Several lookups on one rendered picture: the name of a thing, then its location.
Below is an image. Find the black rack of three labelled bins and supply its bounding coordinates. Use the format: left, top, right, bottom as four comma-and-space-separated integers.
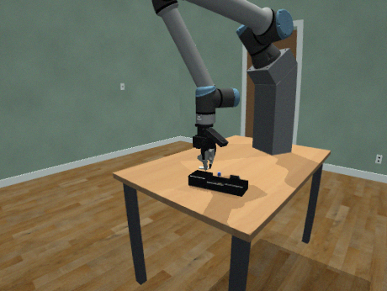
188, 170, 247, 197

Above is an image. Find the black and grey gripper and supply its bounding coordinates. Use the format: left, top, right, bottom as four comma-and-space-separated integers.
193, 124, 216, 171

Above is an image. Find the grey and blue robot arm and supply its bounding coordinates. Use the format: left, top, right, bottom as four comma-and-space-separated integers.
152, 0, 294, 147

